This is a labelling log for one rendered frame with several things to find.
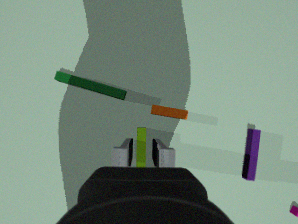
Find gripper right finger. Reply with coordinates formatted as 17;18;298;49
152;139;175;167

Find lime green rod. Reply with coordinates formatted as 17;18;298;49
136;127;146;167

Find orange rod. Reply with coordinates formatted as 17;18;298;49
151;105;188;120

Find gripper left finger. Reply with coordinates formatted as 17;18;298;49
111;138;133;167

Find purple rod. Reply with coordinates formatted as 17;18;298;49
242;129;261;181

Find dark green rod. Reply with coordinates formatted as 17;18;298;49
54;71;127;100

